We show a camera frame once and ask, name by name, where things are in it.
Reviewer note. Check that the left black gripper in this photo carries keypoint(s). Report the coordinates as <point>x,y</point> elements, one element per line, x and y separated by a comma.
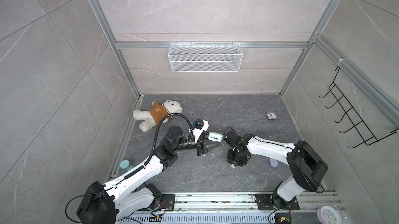
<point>200,147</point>

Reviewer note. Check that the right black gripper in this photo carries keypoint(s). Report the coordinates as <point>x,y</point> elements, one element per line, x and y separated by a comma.
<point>230,160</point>

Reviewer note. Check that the green earbud charging case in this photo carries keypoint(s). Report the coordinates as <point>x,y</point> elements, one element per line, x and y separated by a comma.
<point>214,136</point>

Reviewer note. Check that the purple earbud charging case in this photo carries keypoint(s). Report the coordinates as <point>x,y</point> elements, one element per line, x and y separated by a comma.
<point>273,163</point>

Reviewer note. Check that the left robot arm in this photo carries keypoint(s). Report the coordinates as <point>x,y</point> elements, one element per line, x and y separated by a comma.
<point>118,199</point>

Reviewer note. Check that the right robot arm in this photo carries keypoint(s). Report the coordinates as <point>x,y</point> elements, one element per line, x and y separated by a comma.
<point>307,167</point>

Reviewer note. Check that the small black square box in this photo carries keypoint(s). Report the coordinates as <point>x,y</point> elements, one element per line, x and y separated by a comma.
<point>271,116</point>

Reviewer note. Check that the white teddy bear brown shirt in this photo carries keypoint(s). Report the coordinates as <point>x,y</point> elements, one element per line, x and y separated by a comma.
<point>151,118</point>

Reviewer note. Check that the teal round disc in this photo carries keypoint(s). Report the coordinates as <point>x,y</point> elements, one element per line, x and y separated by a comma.
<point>125,165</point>

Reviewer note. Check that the pink round alarm clock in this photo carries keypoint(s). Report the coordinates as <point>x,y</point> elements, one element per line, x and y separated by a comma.
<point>328,215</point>

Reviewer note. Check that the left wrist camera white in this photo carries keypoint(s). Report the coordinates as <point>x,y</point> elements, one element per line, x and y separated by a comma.
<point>199,127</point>

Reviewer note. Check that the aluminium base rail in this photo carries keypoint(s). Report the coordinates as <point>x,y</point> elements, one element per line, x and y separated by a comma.
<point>232,208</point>

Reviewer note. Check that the white wire mesh basket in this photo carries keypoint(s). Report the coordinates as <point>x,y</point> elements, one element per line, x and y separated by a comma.
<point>205,57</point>

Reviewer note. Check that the black wall hook rack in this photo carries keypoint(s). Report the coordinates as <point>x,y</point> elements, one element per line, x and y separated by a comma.
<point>352,116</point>

